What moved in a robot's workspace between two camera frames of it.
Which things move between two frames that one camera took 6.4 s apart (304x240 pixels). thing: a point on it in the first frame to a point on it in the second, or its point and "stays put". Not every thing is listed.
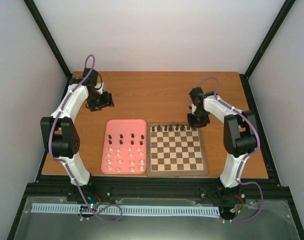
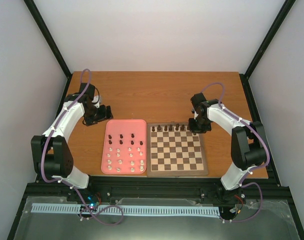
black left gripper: x=108 y=101 to x=103 y=116
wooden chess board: x=175 y=149 stays put
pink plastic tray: x=125 y=148 stays put
